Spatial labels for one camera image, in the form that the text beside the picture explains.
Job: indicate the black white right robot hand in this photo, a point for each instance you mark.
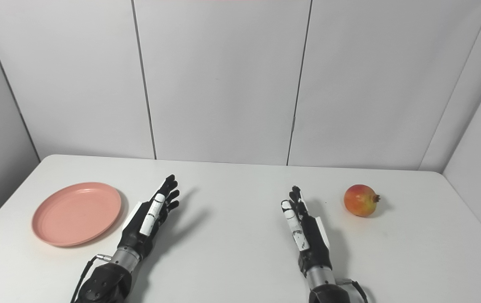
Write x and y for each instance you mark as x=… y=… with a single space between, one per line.
x=314 y=244

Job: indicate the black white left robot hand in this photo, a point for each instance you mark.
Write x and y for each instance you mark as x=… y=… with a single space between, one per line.
x=139 y=235

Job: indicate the red yellow pomegranate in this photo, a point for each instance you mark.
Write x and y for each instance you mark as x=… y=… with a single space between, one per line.
x=360 y=201

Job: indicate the pink round plate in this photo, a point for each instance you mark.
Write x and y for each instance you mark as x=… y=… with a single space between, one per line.
x=76 y=214

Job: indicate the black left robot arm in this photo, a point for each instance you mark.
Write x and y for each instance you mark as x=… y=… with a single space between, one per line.
x=105 y=286

